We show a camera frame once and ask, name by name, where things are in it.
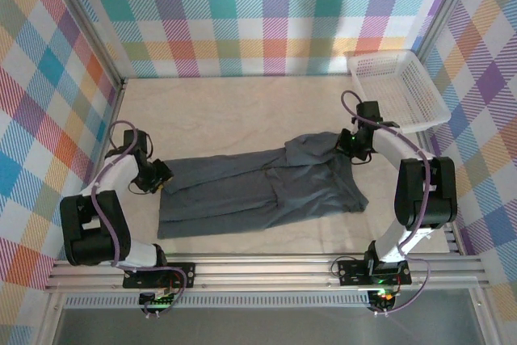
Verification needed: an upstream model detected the grey t-shirt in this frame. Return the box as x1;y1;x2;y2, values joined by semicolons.
156;129;371;240

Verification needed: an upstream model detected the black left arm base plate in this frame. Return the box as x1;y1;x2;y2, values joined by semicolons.
122;262;197;290

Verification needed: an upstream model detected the aluminium frame post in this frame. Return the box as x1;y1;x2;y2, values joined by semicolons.
46;0;128;88
414;0;488;64

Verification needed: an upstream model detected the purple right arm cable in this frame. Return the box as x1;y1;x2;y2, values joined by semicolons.
340;90;433;318

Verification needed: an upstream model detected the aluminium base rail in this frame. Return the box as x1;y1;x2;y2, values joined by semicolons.
44;253;492;293

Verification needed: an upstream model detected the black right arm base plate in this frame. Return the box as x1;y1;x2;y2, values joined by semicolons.
336;256;413;286

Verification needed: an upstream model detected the slotted grey cable duct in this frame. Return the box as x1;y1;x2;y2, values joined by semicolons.
64;294;371;309

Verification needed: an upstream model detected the white perforated plastic basket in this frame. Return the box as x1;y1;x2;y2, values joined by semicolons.
345;48;452;135

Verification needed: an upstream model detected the grey metal plate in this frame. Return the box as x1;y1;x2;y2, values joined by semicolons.
52;307;485;345

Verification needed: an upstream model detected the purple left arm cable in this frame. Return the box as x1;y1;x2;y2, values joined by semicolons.
90;120;189;318

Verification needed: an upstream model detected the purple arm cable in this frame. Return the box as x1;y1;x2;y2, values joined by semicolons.
340;90;433;318
90;120;189;318

